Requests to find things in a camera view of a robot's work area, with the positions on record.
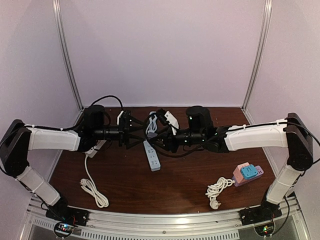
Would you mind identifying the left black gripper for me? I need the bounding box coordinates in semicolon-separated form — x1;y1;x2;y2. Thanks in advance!
93;114;147;150

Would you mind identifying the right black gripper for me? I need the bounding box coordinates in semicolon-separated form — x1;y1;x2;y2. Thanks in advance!
149;125;205;154

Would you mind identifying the light blue power strip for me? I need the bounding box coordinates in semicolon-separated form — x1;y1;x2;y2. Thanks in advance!
143;140;161;172

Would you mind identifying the white power strip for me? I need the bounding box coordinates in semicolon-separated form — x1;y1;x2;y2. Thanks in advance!
84;140;106;158

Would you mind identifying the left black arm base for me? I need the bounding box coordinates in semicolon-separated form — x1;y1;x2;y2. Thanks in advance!
45;198;89;227

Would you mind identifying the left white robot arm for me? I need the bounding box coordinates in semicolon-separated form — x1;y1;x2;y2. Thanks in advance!
0;111;144;222

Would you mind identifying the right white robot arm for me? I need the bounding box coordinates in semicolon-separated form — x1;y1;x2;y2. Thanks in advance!
143;106;315;221

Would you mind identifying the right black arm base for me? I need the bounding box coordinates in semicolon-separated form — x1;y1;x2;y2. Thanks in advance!
239;199;282;226

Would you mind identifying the light pink cube adapter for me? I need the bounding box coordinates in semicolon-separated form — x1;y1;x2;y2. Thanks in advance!
233;162;250;184

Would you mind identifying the blue cube adapter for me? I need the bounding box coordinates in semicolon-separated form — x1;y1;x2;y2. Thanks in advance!
241;164;258;180

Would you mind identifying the purple power strip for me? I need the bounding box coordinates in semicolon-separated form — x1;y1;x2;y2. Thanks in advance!
231;162;264;187

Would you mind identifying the light blue coiled cable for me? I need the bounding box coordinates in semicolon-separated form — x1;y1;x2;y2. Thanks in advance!
145;110;161;137

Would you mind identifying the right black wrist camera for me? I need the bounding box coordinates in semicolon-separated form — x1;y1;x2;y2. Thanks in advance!
185;105;214;132

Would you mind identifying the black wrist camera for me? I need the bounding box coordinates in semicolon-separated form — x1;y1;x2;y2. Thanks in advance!
83;104;105;131
185;105;214;132

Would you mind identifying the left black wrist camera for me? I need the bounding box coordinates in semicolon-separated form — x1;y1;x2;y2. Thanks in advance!
83;104;105;131

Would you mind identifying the white coiled cable right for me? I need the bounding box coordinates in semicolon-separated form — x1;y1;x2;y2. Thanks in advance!
205;176;235;210

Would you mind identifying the white coiled power cable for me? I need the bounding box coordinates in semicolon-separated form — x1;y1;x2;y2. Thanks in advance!
79;154;110;209

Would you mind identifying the aluminium front rail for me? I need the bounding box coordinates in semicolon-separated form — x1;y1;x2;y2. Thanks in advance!
21;197;308;240

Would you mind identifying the left aluminium frame post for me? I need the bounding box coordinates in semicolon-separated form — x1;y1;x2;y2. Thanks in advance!
52;0;84;111

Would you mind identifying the aluminium frame post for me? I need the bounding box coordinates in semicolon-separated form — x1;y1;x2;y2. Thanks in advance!
52;0;84;111
242;0;273;111

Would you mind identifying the right aluminium frame post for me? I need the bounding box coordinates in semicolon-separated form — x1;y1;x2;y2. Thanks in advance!
242;0;273;111

